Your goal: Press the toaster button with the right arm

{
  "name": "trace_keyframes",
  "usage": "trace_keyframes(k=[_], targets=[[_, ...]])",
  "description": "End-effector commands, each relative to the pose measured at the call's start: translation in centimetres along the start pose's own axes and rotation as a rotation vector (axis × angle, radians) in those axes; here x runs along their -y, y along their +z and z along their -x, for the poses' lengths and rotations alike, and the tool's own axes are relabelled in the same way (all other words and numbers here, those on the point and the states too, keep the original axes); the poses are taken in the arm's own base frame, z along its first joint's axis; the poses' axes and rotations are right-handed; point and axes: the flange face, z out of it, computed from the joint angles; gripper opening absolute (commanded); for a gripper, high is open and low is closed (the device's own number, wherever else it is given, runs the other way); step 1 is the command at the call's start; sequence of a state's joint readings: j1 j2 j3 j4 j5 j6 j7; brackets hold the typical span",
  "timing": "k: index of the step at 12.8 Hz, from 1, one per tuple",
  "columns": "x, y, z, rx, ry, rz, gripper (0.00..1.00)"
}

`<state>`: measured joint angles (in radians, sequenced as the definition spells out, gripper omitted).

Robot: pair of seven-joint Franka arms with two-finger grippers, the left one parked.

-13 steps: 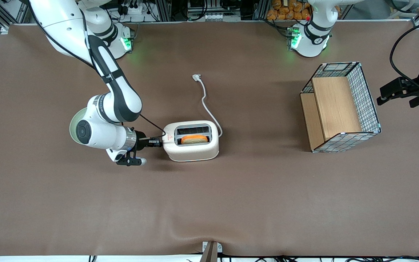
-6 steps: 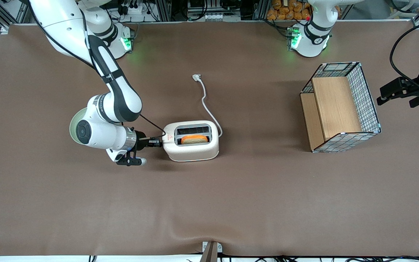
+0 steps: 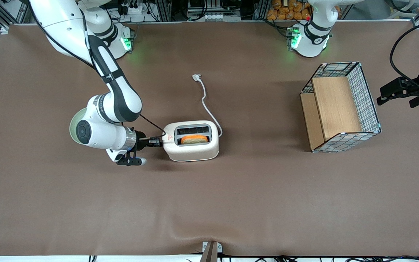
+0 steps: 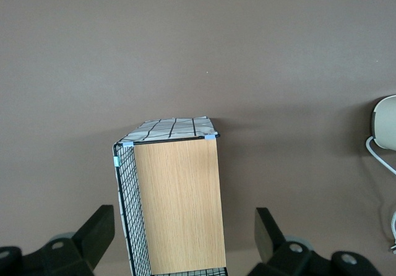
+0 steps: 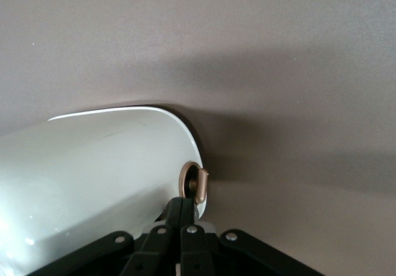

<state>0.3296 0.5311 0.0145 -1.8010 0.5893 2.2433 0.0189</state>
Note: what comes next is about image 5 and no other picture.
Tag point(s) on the white two-slot toaster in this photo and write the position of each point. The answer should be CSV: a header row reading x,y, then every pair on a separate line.
x,y
92,180

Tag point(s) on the bronze toaster knob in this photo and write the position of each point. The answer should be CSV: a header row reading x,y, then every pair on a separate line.
x,y
202,184

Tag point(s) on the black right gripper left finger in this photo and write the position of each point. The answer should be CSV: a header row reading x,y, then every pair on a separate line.
x,y
161,242

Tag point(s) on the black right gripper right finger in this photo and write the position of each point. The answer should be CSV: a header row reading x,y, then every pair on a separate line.
x,y
193,248

